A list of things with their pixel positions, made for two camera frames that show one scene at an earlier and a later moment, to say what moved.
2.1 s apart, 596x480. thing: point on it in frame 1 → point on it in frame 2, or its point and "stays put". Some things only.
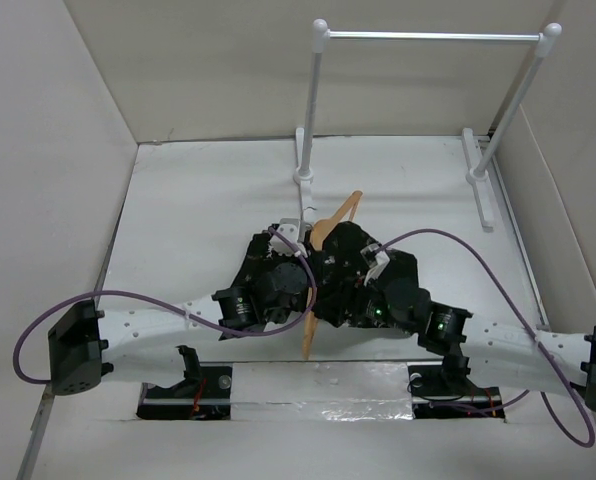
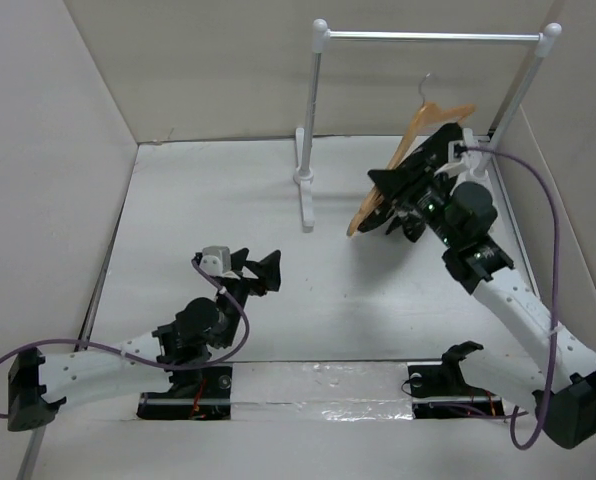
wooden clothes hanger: x=316 y=241 → x=431 y=121
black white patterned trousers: x=339 y=269 → x=412 y=225
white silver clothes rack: x=321 y=34 stays put
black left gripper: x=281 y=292 → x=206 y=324
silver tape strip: x=320 y=391 stays put
